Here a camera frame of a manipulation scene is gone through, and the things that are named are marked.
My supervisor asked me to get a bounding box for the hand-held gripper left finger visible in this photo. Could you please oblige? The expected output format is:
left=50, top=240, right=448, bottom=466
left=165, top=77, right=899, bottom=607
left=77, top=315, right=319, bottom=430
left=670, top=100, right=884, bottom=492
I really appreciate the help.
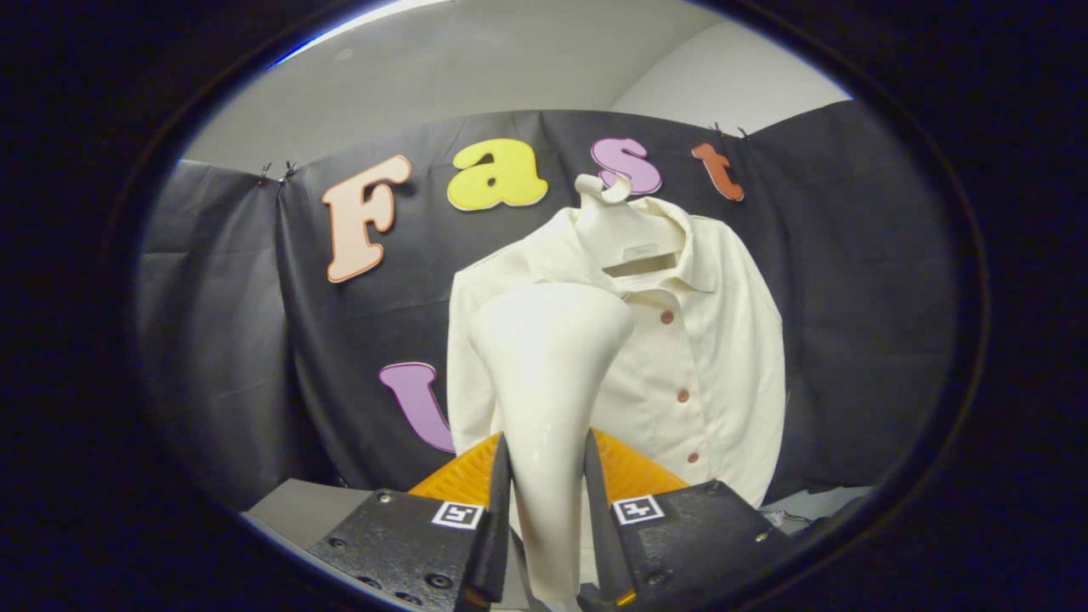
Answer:
left=308, top=432, right=513, bottom=612

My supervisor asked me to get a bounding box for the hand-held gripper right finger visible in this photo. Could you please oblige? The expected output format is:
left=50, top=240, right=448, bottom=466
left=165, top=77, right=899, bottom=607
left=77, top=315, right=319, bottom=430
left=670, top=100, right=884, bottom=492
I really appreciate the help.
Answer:
left=582, top=428, right=796, bottom=611

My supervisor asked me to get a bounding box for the cream garment steamer head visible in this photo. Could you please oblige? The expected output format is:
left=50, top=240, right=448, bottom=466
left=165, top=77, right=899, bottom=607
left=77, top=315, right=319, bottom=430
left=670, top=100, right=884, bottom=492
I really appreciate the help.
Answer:
left=467, top=282, right=636, bottom=609

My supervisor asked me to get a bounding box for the cream button-up shirt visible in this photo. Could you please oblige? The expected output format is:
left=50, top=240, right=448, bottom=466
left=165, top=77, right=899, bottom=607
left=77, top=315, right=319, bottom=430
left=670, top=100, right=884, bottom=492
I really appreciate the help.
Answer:
left=446, top=197, right=787, bottom=509

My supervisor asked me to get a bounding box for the grey-topped drawer cabinet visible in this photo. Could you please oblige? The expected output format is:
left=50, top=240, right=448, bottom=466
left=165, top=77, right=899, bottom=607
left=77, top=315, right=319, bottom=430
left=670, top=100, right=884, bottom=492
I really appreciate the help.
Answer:
left=246, top=478, right=379, bottom=553

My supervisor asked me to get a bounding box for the black backdrop cloth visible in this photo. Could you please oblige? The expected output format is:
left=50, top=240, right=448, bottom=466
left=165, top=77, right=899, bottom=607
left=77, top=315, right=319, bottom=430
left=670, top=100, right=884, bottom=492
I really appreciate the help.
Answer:
left=136, top=100, right=957, bottom=511

